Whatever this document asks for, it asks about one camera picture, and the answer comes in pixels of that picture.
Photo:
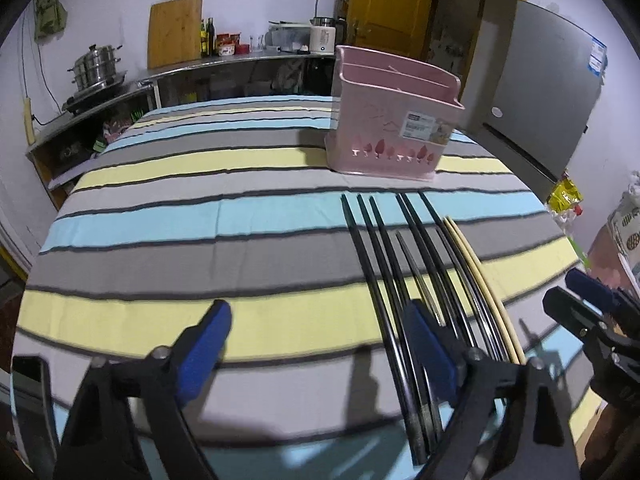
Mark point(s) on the black chopstick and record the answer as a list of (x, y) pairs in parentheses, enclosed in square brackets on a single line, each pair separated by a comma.
[(397, 367), (448, 299), (433, 426), (457, 284), (485, 324), (381, 268)]

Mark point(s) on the steel kitchen shelf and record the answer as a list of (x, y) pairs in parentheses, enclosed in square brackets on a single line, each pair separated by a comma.
[(62, 148)]

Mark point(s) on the green hanging cloth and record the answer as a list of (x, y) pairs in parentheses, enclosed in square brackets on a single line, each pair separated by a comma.
[(50, 19)]

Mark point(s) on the yellow wooden door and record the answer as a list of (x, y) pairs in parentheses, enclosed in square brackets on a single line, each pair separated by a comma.
[(393, 26)]

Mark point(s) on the dark oil bottle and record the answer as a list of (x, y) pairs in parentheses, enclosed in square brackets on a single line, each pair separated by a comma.
[(207, 38)]

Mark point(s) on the wooden cutting board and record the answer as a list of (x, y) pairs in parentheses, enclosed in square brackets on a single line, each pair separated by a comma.
[(174, 32)]

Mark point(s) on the short dark metal chopstick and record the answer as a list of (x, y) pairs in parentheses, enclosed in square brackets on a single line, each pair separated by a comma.
[(420, 283)]

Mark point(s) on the white electric kettle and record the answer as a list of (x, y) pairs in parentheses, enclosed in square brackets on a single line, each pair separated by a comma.
[(322, 35)]

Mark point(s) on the red lidded jar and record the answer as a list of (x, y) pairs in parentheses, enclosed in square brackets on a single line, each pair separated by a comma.
[(226, 44)]

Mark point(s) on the stainless steel steamer pot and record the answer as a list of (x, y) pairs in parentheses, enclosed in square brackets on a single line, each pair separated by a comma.
[(96, 65)]

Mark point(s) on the portable gas stove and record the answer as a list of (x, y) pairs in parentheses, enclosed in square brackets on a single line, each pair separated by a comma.
[(92, 95)]

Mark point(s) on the pineapple print fabric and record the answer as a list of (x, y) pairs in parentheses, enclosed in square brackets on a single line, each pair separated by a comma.
[(624, 226)]

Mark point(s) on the pink plastic utensil caddy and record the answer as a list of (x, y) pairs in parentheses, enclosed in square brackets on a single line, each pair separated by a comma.
[(390, 116)]

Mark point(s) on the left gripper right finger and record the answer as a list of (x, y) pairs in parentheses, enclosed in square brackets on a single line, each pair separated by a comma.
[(533, 441)]

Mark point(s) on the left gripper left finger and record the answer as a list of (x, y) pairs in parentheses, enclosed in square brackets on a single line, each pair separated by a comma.
[(100, 440)]

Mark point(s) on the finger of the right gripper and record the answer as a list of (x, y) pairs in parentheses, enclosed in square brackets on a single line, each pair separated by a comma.
[(582, 322), (593, 291)]

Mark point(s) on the grey refrigerator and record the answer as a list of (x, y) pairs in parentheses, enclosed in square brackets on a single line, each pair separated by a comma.
[(549, 84)]

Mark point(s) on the yellow snack bag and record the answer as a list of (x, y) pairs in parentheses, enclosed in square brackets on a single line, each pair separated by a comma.
[(565, 199)]

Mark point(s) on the clear plastic storage box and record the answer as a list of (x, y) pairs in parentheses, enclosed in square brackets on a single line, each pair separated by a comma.
[(288, 37)]

